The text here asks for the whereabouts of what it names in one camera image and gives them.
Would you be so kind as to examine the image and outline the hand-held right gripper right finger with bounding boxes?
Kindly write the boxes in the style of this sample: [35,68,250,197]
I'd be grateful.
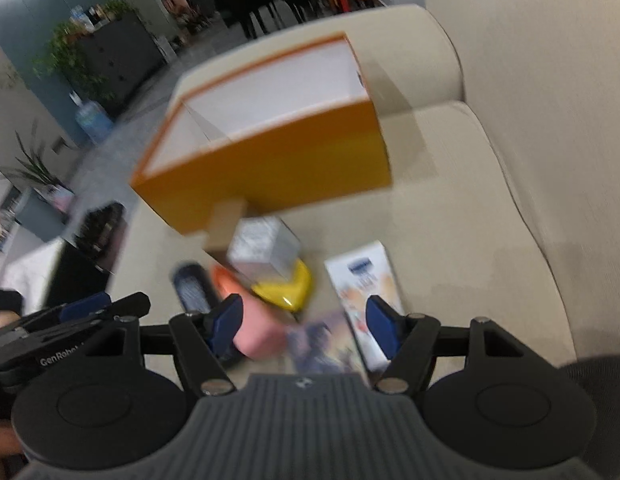
[365,294,523,395]

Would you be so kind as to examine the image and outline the blue water bottle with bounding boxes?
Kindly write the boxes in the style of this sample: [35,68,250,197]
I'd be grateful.
[74,91,114,149]

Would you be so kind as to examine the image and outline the white printed carton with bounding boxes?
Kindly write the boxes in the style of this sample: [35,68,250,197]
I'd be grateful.
[323,240,407,374]

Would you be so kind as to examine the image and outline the tan cardboard piece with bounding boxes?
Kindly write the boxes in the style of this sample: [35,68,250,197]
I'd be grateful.
[204,199,249,254]

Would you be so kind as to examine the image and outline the black trimmed slipper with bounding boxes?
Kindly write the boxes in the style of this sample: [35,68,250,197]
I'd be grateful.
[0,285,25,333]

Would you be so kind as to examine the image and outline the orange-rimmed white storage box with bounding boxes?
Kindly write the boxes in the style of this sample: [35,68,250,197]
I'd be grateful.
[130,32,394,239]

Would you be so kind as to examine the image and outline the yellow tape measure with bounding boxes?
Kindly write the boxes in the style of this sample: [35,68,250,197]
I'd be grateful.
[252,257,314,312]

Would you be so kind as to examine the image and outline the dark grey cabinet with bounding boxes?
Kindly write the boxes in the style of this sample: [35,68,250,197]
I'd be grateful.
[65,10,167,107]

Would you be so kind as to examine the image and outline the person's left hand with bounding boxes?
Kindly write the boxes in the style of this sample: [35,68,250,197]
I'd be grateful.
[0,419,27,467]

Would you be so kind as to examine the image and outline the beige sofa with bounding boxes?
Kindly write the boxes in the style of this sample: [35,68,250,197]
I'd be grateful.
[107,0,620,377]

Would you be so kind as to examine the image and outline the black oblong object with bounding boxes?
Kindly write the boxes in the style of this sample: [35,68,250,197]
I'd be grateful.
[170,261,217,315]

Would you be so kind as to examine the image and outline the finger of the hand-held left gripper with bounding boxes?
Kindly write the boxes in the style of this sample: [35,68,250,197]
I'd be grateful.
[87,291,152,328]
[20,293,113,332]

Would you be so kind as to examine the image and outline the long leaf potted plant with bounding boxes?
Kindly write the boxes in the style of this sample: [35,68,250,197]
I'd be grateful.
[0,124,72,192]

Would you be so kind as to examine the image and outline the pink cylindrical bottle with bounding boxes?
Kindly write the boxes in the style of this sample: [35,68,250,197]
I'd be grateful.
[234,292,287,362]

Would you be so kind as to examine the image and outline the bottles on cabinet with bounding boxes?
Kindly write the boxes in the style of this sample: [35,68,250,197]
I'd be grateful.
[67,0,137,32]

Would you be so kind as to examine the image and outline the black basket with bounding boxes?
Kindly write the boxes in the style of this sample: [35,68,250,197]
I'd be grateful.
[71,201,127,275]

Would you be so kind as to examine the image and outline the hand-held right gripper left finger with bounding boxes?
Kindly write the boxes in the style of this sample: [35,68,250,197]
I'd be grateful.
[107,294,246,397]

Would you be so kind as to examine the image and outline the clear plastic cube box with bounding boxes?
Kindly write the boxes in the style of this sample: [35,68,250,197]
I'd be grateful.
[227,217,304,284]

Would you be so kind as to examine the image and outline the dark grey cloth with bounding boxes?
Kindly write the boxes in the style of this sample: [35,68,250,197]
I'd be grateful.
[557,354,620,480]

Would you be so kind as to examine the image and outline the leafy green plant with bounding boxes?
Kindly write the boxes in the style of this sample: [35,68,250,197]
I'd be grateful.
[31,19,117,107]

